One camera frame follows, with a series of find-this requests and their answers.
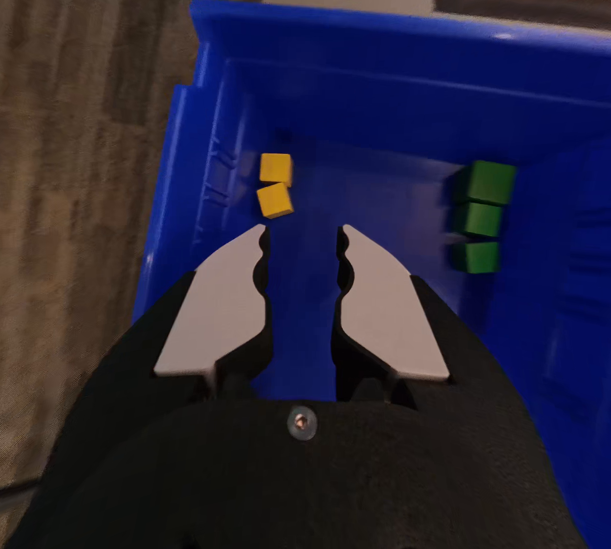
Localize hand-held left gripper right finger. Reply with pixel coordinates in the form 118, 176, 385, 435
333, 224, 450, 392

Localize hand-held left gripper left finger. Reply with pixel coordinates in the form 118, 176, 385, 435
154, 224, 274, 388

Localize yellow wooden cube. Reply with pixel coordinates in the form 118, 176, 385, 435
256, 182, 295, 219
259, 153, 293, 187

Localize blue plastic bin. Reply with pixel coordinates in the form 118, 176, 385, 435
131, 0, 611, 549

